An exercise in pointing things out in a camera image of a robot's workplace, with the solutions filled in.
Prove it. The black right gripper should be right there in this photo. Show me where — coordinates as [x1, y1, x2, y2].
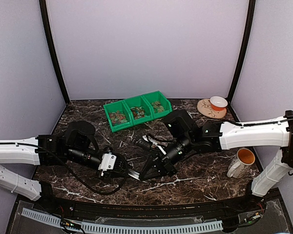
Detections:
[138, 133, 193, 180]

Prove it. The clear round plastic lid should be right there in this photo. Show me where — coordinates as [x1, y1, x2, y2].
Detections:
[128, 169, 140, 181]

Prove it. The green bin with star candies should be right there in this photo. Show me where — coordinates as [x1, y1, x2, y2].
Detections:
[104, 100, 133, 133]

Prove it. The green bin with lollipops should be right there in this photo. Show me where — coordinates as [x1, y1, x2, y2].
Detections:
[124, 96, 153, 126]

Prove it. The green bin with popsicle candies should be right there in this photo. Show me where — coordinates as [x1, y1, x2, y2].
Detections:
[142, 91, 172, 119]

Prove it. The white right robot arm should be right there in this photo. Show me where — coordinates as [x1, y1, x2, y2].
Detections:
[137, 110, 293, 212]

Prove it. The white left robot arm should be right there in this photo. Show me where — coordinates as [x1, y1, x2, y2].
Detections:
[0, 120, 129, 213]

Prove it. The white mug orange inside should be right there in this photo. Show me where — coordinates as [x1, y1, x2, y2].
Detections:
[227, 148, 255, 178]

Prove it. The orange and white bowl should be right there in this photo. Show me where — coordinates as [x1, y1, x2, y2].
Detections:
[209, 96, 228, 112]

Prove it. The grey slotted cable duct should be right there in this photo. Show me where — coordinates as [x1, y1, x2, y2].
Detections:
[21, 208, 223, 234]

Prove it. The left black frame post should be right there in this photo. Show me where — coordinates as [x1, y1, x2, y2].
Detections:
[39, 0, 70, 105]

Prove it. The black frame post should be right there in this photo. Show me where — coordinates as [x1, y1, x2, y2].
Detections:
[39, 0, 70, 105]
[227, 0, 256, 104]

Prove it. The right black frame post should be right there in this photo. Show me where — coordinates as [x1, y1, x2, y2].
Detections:
[227, 0, 256, 104]

